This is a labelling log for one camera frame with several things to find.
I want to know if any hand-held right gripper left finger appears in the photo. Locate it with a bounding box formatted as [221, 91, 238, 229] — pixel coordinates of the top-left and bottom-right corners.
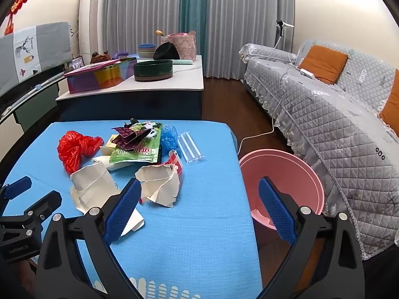
[37, 177, 142, 299]

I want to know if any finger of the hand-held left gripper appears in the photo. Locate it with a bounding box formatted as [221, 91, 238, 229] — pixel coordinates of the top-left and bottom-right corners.
[19, 190, 63, 235]
[0, 176, 32, 208]

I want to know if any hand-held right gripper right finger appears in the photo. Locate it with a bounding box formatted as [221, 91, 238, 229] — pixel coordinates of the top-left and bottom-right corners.
[258, 177, 365, 299]

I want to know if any white paper carton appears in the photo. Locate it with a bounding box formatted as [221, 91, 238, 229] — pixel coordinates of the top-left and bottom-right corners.
[69, 162, 145, 237]

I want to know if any pink plastic bucket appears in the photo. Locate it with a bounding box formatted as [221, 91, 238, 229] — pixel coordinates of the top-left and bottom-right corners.
[238, 149, 325, 232]

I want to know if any carton with red stripes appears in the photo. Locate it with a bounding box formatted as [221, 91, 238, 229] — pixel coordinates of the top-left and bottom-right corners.
[135, 149, 184, 209]

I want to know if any green panda print bag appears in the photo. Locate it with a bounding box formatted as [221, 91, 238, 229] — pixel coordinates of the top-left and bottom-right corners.
[108, 121, 163, 164]

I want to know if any red plastic bag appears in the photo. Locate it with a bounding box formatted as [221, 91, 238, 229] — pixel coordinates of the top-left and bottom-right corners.
[57, 130, 104, 175]

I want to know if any yellow tissue packet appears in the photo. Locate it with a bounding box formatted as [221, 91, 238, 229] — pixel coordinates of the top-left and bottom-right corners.
[100, 133, 121, 157]

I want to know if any dark snack wrapper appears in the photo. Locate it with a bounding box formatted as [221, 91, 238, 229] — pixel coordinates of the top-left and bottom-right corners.
[111, 126, 150, 150]

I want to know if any blue bubble plastic bag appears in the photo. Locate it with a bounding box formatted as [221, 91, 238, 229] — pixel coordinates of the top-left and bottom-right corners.
[160, 125, 179, 158]

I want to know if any clear straw packaging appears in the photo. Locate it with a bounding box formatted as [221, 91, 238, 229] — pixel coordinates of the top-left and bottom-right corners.
[177, 131, 206, 164]

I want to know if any white paper piece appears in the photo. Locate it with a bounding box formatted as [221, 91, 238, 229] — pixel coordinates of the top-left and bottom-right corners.
[92, 154, 131, 172]

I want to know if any blue table mat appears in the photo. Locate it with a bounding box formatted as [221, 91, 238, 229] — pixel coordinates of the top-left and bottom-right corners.
[0, 120, 262, 299]

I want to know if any grey quilted sofa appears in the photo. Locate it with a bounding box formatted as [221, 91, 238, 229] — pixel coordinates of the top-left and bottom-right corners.
[238, 40, 399, 260]

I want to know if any white rod with blue joint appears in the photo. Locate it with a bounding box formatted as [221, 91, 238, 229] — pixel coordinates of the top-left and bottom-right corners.
[0, 71, 67, 113]

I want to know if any white top coffee table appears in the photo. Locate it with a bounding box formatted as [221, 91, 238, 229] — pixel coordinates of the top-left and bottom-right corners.
[55, 54, 204, 122]

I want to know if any colourful gift box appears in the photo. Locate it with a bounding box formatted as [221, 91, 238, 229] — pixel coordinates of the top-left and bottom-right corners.
[63, 57, 138, 94]

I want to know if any small tablet screen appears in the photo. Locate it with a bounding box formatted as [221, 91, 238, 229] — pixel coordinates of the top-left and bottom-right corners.
[70, 55, 85, 71]

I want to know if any grey television dust cover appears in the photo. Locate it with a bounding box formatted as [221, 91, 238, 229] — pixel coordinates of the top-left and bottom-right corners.
[0, 22, 73, 95]

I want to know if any dark green round tin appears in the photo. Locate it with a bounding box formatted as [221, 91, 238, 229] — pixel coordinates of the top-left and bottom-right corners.
[133, 59, 174, 82]

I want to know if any brown teapot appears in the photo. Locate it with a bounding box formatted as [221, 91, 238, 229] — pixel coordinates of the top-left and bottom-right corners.
[90, 50, 111, 65]

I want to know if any orange cushion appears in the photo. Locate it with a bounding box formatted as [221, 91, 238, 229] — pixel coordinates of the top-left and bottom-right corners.
[379, 69, 399, 130]
[298, 45, 349, 84]

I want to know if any stack of coloured bowls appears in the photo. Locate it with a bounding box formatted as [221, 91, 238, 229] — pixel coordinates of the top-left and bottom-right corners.
[137, 44, 157, 59]

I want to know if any black hat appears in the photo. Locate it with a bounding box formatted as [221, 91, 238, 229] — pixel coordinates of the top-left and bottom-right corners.
[153, 41, 181, 61]

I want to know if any pink patterned bag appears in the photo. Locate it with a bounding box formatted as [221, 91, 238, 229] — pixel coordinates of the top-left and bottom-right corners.
[160, 31, 197, 62]

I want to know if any white standing air conditioner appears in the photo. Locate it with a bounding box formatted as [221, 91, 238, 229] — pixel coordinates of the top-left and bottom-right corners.
[78, 0, 105, 61]

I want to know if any white phone stand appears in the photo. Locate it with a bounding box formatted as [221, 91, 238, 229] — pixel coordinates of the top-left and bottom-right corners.
[274, 19, 295, 50]

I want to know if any grey curtain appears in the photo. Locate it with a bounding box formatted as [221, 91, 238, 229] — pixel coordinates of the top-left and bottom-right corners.
[204, 0, 295, 80]
[103, 0, 184, 55]

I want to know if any teal curtain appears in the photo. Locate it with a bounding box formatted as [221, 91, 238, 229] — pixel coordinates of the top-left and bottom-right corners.
[178, 0, 209, 57]

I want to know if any white cable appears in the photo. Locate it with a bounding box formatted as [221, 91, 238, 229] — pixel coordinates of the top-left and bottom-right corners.
[237, 53, 300, 156]

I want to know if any red knot wall ornament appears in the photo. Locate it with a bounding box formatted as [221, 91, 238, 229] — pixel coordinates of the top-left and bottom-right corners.
[4, 0, 37, 36]

